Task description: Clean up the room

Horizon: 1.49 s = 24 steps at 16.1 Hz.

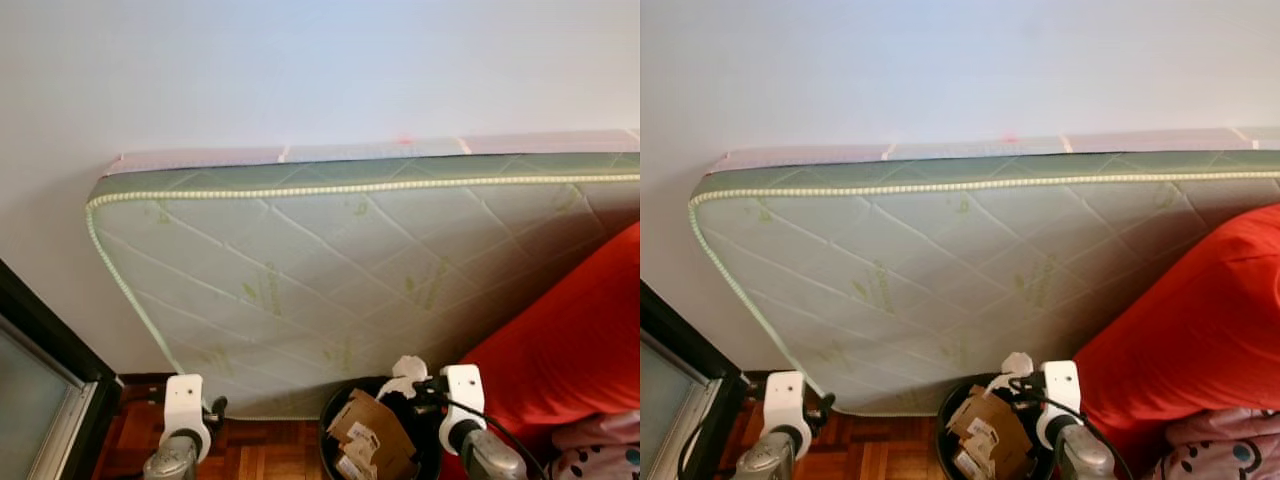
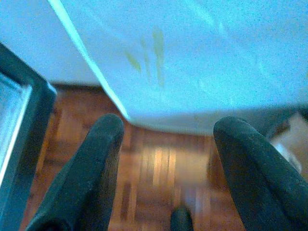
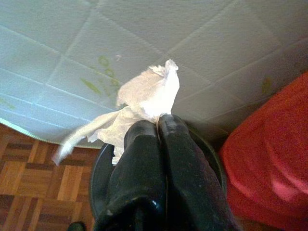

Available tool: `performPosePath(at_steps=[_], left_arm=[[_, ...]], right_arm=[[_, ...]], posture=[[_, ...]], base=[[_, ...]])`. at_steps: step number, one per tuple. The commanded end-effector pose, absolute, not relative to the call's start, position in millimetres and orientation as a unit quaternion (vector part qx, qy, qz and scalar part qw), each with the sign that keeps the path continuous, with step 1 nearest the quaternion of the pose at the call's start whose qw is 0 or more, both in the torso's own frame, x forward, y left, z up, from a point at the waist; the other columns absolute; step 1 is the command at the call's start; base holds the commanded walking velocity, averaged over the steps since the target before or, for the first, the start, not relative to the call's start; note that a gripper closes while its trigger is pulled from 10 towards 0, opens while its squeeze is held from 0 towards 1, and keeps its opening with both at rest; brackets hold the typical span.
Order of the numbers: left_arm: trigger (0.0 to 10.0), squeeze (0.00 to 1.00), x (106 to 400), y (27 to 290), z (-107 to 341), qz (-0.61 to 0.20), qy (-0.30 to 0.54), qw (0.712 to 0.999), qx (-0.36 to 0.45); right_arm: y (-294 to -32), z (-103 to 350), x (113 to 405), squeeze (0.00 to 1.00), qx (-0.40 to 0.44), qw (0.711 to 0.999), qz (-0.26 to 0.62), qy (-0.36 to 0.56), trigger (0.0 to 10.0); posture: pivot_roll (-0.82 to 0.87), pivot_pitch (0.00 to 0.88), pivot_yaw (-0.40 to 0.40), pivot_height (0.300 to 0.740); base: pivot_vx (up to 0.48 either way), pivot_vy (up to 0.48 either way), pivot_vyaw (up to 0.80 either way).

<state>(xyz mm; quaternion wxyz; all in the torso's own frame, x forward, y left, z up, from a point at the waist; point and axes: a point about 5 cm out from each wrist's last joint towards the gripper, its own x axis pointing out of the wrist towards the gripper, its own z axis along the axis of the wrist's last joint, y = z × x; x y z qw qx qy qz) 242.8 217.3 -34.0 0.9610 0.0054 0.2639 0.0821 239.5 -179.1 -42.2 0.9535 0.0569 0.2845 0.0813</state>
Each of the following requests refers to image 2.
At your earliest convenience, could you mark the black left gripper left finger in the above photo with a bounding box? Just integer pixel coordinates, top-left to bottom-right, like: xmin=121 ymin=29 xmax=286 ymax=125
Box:
xmin=24 ymin=113 xmax=125 ymax=231

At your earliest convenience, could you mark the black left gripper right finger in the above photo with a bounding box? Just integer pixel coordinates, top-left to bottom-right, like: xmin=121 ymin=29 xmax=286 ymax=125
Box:
xmin=213 ymin=116 xmax=308 ymax=231

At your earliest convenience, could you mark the black framed glass panel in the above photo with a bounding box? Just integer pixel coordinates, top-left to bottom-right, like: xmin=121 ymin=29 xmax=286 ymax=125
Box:
xmin=0 ymin=42 xmax=57 ymax=231

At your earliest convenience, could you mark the white quilted mattress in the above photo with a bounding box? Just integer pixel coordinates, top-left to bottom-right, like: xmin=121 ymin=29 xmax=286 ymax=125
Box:
xmin=0 ymin=0 xmax=308 ymax=138

